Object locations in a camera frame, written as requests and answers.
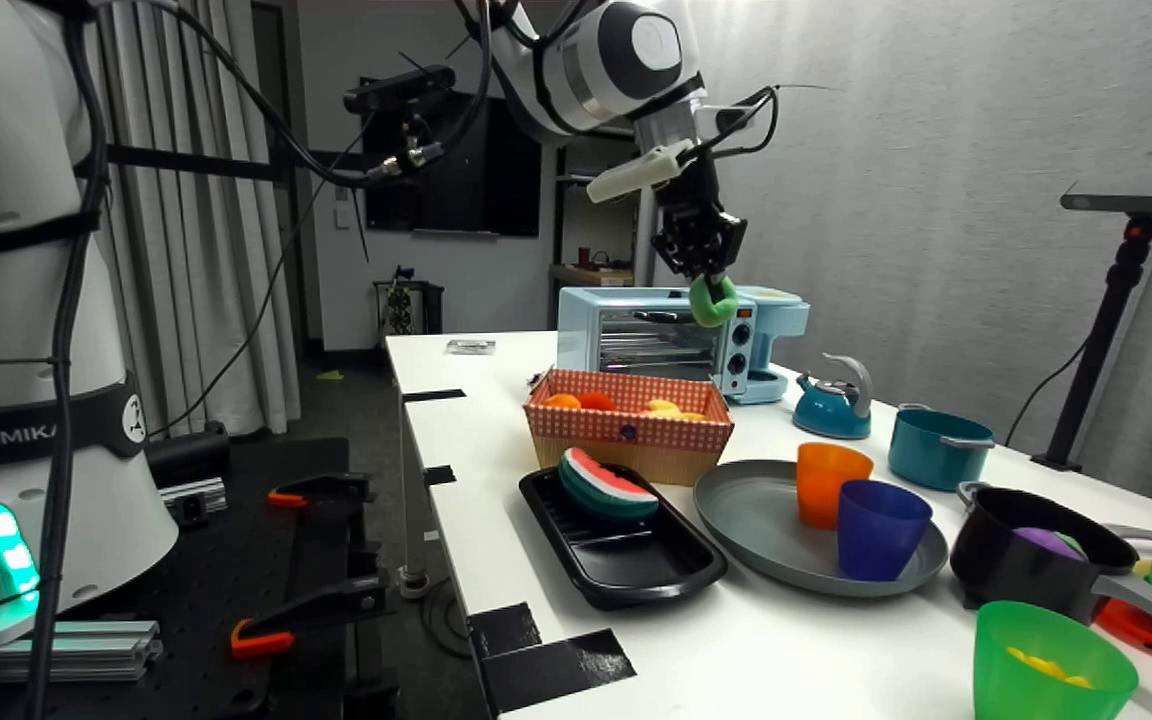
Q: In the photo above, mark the yellow plush toy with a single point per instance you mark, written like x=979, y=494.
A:
x=670, y=411

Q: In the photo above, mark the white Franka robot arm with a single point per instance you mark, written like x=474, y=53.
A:
x=79, y=501

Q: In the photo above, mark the black camera tripod stand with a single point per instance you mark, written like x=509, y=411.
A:
x=1133, y=205

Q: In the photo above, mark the orange round plush toy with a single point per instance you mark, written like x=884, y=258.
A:
x=594, y=401

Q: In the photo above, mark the watermelon slice plush toy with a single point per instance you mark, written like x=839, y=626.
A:
x=601, y=488

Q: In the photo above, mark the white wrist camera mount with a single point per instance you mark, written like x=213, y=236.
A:
x=658, y=167

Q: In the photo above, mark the teal toy kettle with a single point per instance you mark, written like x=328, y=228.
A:
x=839, y=404

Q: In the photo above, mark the black tape strips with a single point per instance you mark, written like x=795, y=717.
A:
x=523, y=669

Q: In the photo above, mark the green plastic cup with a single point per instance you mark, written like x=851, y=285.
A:
x=1043, y=664

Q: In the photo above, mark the blue plastic cup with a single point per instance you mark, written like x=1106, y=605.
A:
x=883, y=531

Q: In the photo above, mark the orange plastic cup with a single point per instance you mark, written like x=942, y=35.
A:
x=823, y=468

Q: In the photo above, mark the light blue toy oven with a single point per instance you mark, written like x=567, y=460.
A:
x=654, y=332

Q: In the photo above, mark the teal pot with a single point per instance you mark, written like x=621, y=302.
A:
x=936, y=450

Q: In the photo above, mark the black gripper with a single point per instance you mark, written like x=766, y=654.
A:
x=698, y=234

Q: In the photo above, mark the orange slice plush toy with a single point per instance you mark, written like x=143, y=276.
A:
x=562, y=401

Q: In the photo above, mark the green pear plush toy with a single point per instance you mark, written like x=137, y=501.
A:
x=715, y=302

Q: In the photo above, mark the black pot with toys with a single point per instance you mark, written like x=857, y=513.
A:
x=1019, y=545

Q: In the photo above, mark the wall mounted black monitor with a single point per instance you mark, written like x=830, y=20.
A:
x=457, y=161

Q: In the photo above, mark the orange checkered basket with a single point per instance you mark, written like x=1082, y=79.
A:
x=626, y=434

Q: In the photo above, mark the black oven tray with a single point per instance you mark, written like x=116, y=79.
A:
x=621, y=566

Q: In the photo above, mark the grey round plate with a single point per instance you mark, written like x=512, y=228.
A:
x=748, y=507

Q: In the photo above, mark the orange handled clamp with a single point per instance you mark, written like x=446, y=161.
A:
x=272, y=635
x=311, y=488

